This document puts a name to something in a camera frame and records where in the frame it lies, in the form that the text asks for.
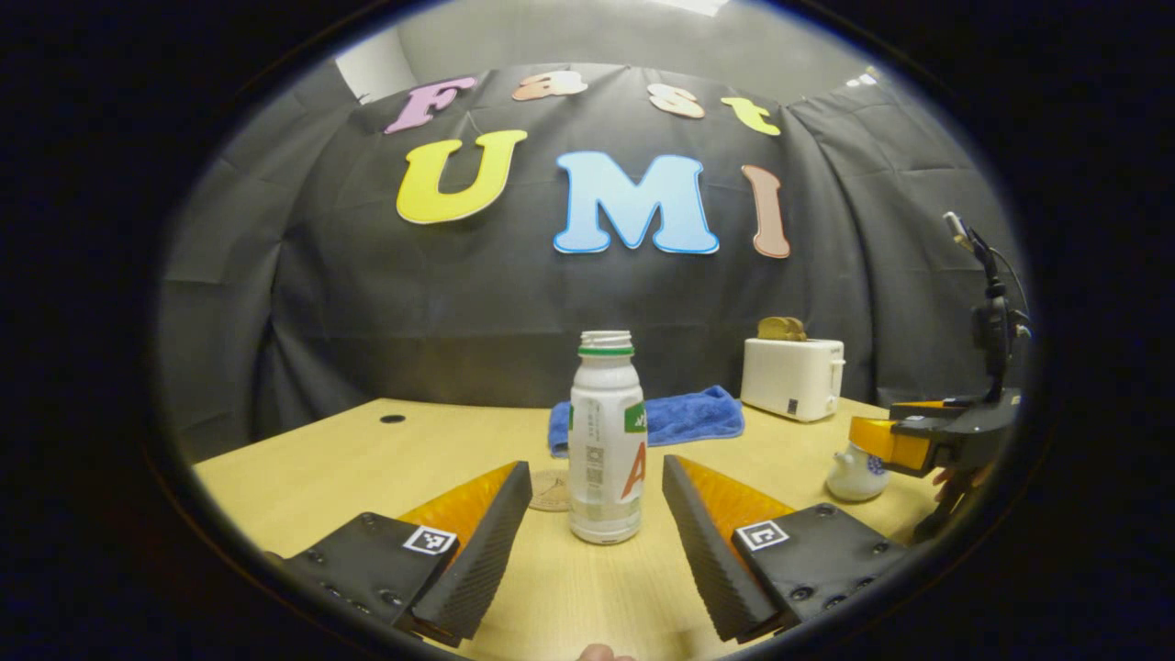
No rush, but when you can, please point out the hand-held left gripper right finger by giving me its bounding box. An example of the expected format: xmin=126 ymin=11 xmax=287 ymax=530
xmin=661 ymin=454 xmax=910 ymax=644

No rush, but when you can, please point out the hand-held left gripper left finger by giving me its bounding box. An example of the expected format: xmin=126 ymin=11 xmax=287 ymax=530
xmin=275 ymin=461 xmax=533 ymax=644

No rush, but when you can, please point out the white blue teacup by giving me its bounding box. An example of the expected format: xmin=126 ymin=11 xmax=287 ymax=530
xmin=824 ymin=441 xmax=891 ymax=503

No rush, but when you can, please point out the round brown coaster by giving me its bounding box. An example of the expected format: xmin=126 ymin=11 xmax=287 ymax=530
xmin=528 ymin=470 xmax=572 ymax=513

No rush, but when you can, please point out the white water bottle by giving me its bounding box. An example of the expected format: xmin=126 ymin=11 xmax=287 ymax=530
xmin=567 ymin=330 xmax=648 ymax=545

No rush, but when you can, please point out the white toaster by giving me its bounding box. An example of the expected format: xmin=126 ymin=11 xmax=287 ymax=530
xmin=740 ymin=337 xmax=845 ymax=423

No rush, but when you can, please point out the blue towel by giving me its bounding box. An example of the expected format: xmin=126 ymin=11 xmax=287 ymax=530
xmin=548 ymin=385 xmax=746 ymax=457

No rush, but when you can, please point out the black backdrop cloth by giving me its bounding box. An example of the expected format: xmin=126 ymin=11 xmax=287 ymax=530
xmin=156 ymin=62 xmax=1024 ymax=460

